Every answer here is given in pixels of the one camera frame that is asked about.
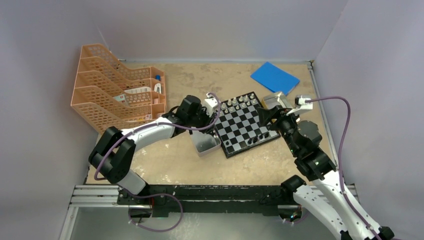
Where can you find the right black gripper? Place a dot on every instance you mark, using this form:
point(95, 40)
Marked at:
point(266, 115)

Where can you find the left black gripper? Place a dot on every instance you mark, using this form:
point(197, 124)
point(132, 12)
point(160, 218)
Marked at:
point(208, 120)

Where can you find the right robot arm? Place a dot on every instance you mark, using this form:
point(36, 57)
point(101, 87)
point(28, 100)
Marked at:
point(338, 210)

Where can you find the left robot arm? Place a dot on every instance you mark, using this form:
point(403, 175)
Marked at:
point(114, 152)

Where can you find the black white chess board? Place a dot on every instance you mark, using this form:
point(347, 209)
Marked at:
point(238, 122)

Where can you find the silver metal tin tray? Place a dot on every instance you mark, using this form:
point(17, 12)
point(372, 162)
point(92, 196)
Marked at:
point(205, 143)

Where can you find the blue notebook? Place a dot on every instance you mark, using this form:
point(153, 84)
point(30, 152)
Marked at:
point(274, 78)

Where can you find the white stapler in rack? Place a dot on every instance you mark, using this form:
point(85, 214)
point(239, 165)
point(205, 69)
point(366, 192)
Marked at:
point(158, 88)

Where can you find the white label box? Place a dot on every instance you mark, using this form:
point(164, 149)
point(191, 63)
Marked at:
point(138, 90)

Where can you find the orange plastic file rack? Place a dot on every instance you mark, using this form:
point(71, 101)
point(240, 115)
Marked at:
point(98, 94)

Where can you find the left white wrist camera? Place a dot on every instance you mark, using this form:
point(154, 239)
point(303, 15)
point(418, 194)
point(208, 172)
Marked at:
point(211, 104)

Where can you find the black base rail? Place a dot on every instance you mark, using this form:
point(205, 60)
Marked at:
point(163, 199)

